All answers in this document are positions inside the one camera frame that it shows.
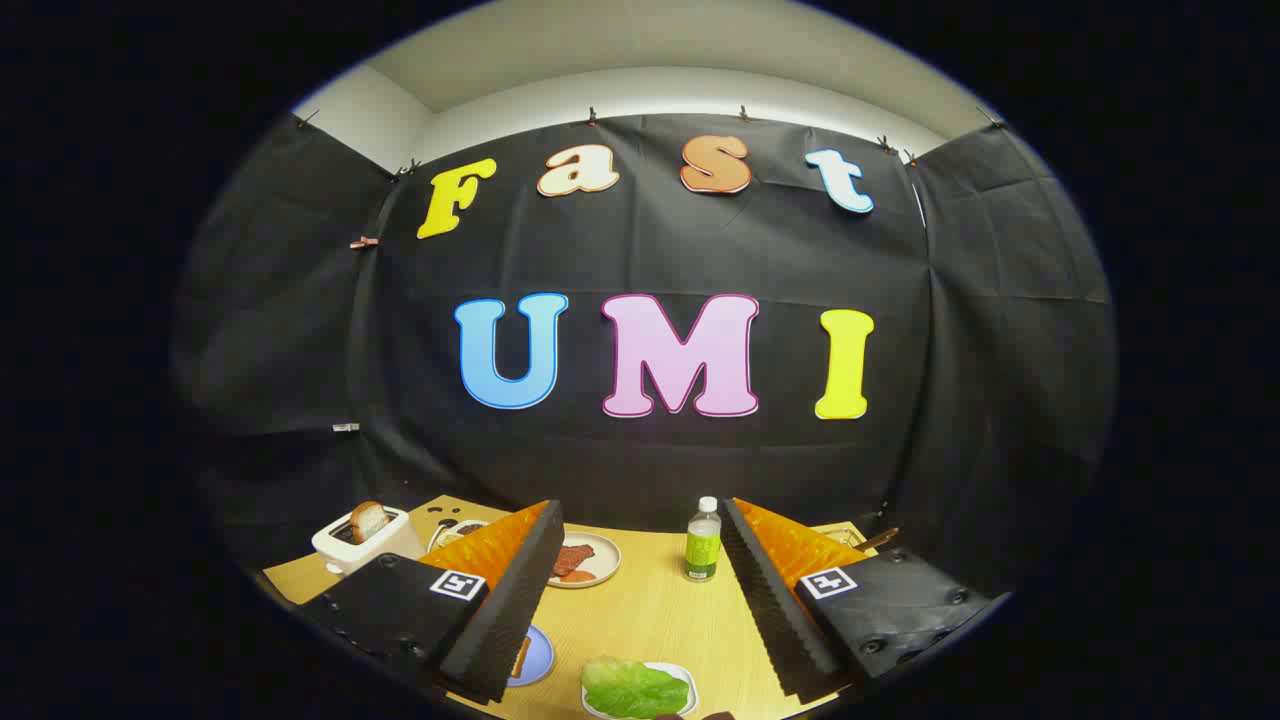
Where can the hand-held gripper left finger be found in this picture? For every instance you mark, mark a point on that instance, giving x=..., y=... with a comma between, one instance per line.
x=510, y=610

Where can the black backdrop cloth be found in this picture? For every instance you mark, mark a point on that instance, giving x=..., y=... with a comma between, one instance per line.
x=640, y=240

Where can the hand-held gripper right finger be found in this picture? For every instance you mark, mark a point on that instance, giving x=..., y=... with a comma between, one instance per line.
x=770, y=610

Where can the round white plate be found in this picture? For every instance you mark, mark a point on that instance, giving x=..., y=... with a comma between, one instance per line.
x=603, y=555

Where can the white divided condiment dish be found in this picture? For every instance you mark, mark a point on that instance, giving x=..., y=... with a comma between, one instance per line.
x=455, y=530

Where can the orange tomato slice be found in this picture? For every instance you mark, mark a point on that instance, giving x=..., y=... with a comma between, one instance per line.
x=580, y=576

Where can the green lettuce leaf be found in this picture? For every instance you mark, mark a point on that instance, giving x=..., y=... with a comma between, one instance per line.
x=630, y=690

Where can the brown meat patty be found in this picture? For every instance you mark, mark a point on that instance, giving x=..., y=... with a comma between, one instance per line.
x=572, y=558

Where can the toasted bread slice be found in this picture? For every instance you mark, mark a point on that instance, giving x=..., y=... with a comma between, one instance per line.
x=369, y=522

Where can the white square plate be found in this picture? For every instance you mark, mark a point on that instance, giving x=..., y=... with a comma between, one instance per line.
x=684, y=678

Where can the green label plastic bottle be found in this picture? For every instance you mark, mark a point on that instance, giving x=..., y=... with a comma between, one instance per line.
x=703, y=550

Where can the white toaster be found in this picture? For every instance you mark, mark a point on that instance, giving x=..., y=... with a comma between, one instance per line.
x=385, y=550

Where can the blue round plate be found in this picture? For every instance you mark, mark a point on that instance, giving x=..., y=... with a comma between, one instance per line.
x=541, y=655

